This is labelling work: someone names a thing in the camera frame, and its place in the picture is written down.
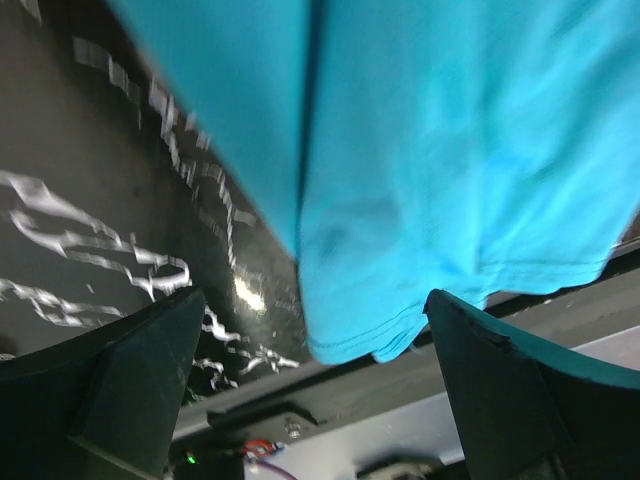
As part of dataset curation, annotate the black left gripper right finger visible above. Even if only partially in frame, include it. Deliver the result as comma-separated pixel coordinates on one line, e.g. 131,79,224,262
427,290,639,479

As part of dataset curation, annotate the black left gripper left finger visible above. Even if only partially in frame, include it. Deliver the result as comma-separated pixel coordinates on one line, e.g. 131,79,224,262
1,287,205,479

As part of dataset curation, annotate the teal t shirt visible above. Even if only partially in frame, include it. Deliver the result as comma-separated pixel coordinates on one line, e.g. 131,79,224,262
112,1,639,365

